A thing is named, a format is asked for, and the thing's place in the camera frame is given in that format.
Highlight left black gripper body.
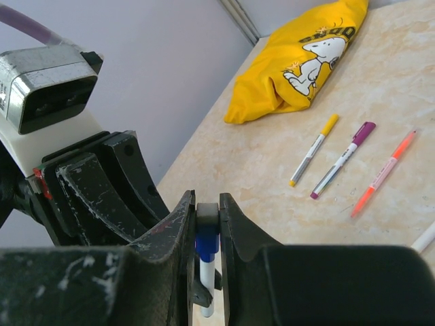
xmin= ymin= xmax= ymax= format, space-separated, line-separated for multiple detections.
xmin=13 ymin=131 xmax=169 ymax=246

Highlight white pen yellow tip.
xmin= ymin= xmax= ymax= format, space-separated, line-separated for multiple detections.
xmin=289 ymin=134 xmax=326 ymax=187

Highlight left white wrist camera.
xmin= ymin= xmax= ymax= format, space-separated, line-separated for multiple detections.
xmin=1 ymin=45 xmax=103 ymax=177

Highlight purple pen cap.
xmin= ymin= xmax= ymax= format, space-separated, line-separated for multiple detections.
xmin=352 ymin=122 xmax=377 ymax=147

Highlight orange white pen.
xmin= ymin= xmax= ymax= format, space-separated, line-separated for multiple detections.
xmin=351 ymin=128 xmax=418 ymax=218

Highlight aluminium frame side rail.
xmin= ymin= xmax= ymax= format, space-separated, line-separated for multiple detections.
xmin=218 ymin=0 xmax=261 ymax=46

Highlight yellow pen cap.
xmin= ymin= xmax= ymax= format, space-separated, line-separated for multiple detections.
xmin=320 ymin=114 xmax=339 ymax=137

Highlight blue pen cap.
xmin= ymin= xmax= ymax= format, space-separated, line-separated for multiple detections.
xmin=196 ymin=203 xmax=220 ymax=263

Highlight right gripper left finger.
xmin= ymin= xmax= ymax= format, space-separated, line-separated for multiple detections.
xmin=1 ymin=190 xmax=195 ymax=325

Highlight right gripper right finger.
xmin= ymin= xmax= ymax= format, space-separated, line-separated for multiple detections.
xmin=220 ymin=193 xmax=434 ymax=325

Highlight yellow folded shirt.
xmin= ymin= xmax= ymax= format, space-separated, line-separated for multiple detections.
xmin=224 ymin=1 xmax=368 ymax=124

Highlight white pen red marks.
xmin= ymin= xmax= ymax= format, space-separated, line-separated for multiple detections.
xmin=310 ymin=143 xmax=358 ymax=199

